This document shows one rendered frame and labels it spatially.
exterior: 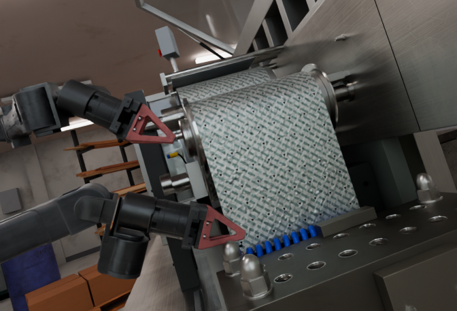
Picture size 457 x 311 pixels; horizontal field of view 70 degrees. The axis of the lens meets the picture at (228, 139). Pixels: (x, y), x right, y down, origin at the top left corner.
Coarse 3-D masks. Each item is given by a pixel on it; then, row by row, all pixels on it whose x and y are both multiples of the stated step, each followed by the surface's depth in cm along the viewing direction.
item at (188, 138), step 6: (180, 120) 59; (186, 120) 59; (180, 126) 58; (186, 126) 58; (186, 132) 58; (186, 138) 57; (192, 138) 58; (186, 144) 58; (192, 144) 58; (186, 150) 63; (192, 150) 59; (192, 156) 60
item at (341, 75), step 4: (336, 72) 64; (340, 72) 64; (344, 72) 64; (348, 72) 64; (328, 76) 64; (332, 76) 64; (336, 76) 64; (340, 76) 64; (344, 76) 64; (332, 80) 64; (336, 80) 64; (340, 80) 66; (332, 84) 68
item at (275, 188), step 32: (320, 128) 58; (224, 160) 55; (256, 160) 56; (288, 160) 57; (320, 160) 58; (224, 192) 55; (256, 192) 55; (288, 192) 56; (320, 192) 57; (352, 192) 58; (256, 224) 55; (288, 224) 56
